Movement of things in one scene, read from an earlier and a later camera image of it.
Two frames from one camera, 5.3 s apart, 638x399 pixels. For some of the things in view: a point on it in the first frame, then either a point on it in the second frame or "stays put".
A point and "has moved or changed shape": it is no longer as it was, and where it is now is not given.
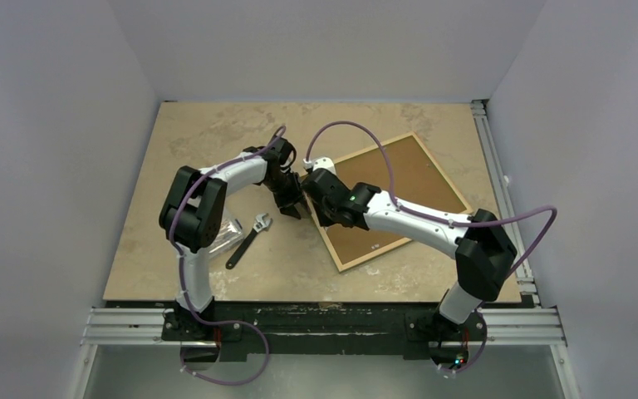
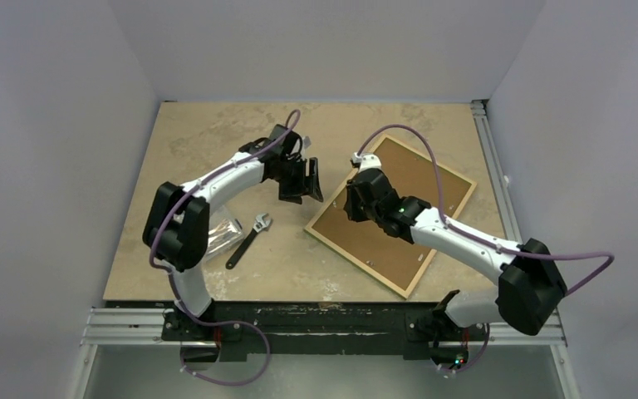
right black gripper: (315, 191) -> (355, 198)
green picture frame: (418, 180) has moved or changed shape
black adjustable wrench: (260, 224) stays put
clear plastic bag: (229, 239) stays put
